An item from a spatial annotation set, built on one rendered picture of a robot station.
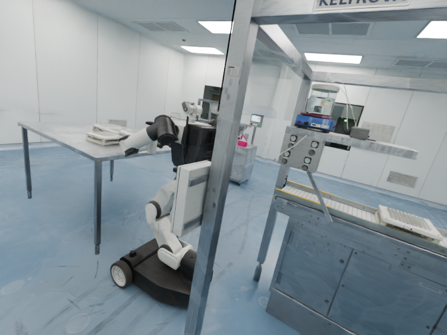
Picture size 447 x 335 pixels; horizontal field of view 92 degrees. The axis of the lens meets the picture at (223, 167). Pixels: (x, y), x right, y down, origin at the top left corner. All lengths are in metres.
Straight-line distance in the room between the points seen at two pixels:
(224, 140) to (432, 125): 6.34
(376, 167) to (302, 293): 5.32
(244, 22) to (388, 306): 1.58
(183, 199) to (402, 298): 1.32
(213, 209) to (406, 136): 6.21
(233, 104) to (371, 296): 1.36
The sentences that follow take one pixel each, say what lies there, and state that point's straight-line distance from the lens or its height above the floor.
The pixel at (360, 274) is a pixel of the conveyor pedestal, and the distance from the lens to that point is 1.62.
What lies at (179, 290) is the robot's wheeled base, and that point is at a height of 0.17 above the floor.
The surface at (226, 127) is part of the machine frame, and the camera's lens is 0.75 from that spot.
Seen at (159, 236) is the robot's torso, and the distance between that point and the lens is 1.83.
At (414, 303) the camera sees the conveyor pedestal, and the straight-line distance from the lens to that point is 1.69.
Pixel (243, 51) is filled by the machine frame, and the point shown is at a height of 1.60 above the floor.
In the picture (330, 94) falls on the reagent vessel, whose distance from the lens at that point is 1.41.
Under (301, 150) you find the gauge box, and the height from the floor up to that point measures 1.26.
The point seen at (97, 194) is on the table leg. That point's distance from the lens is 2.03.
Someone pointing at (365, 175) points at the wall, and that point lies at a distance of 6.75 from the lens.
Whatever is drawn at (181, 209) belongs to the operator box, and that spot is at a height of 1.06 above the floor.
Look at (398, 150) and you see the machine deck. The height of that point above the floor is 1.37.
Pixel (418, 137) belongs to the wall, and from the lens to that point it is 6.82.
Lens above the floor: 1.43
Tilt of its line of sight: 16 degrees down
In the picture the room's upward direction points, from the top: 10 degrees clockwise
